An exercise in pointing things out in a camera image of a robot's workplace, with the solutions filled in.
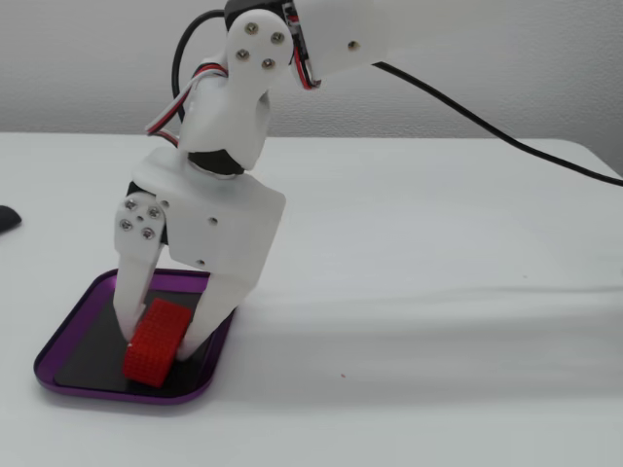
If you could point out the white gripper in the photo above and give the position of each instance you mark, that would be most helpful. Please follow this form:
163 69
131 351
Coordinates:
216 221

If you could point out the red textured block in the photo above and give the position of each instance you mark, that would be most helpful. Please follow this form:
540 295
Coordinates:
153 345

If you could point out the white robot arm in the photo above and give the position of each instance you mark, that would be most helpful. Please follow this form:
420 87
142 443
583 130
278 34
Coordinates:
243 97

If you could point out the purple metal tray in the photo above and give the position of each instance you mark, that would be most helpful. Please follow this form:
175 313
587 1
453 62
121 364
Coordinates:
87 350

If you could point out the dark rounded object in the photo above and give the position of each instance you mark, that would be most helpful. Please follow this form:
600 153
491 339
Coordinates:
7 219

